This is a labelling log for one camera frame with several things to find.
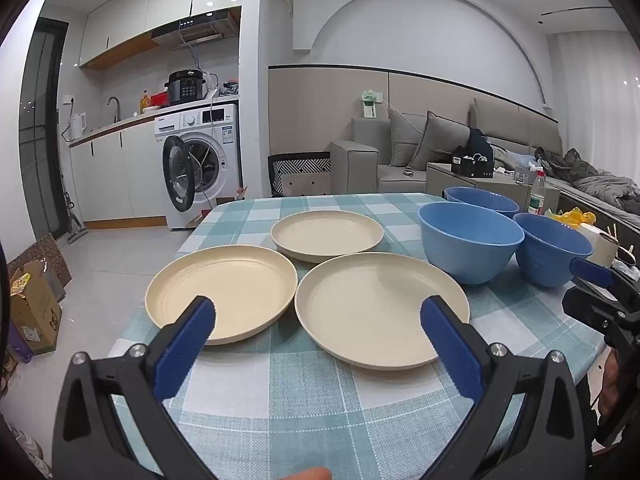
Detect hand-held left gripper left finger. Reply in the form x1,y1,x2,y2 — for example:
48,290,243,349
51,296,221,480

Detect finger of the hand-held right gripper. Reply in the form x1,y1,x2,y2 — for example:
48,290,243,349
561,287,629,332
570,256,640,302

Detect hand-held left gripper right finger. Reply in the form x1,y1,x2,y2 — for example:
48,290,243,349
419,295,596,480

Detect blue bowl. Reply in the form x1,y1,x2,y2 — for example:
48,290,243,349
443,186,521,220
513,212,594,288
418,202,526,286

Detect cream plate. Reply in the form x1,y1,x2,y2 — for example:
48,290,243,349
295,252,471,372
144,245,299,346
270,210,385,264

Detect person's right hand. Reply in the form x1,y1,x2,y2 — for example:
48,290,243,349
599,350,622,422

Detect person's left hand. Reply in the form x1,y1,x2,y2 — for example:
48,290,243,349
285,466,333,480

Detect paper cup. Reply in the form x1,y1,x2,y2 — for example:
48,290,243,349
597,234,621,268

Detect white container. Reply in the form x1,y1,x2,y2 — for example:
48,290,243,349
579,223,607,248

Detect yellow plastic bag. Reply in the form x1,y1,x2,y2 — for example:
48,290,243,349
557,208,597,228

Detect grey blanket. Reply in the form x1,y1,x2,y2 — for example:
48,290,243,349
535,147,640,211

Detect clear plastic bottle red cap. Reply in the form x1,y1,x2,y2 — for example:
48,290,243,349
528,170,548,216

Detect teal checkered tablecloth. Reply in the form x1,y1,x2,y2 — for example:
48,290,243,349
107,192,608,480

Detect small open cardboard box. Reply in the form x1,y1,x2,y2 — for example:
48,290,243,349
185,186,248,228

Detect brown cardboard box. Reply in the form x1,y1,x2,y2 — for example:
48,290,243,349
7,260,63,356

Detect black box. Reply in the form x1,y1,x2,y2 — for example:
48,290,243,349
451,146,495,178

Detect stick vacuum cleaner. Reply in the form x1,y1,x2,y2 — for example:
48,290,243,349
60,170,91,246

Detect grey side cabinet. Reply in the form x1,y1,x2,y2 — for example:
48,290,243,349
426,162,561,213

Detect patterned brown cardboard sheet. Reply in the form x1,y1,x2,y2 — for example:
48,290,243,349
7,232,73,301

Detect dark bag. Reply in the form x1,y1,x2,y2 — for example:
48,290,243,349
467,128,493,161

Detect white washing machine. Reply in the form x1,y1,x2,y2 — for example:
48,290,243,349
152,104,244,231

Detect white kitchen counter cabinet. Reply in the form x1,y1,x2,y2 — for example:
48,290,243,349
69,110,168,231

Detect grey cushion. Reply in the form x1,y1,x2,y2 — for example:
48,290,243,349
407,111,471,171
387,107,431,168

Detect grey sofa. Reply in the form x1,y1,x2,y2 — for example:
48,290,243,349
330,97,563,196

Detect black white patterned chair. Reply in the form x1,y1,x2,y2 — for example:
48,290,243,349
267,152,332,198

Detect dark glass door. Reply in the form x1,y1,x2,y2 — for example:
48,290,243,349
17,17,71,241

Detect black pressure cooker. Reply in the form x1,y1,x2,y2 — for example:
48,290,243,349
166,69,207,107

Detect range hood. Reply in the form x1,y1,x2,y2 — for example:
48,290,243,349
151,10,240,51

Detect white upper kitchen cabinets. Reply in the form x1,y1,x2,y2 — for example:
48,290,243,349
79,0,241,68

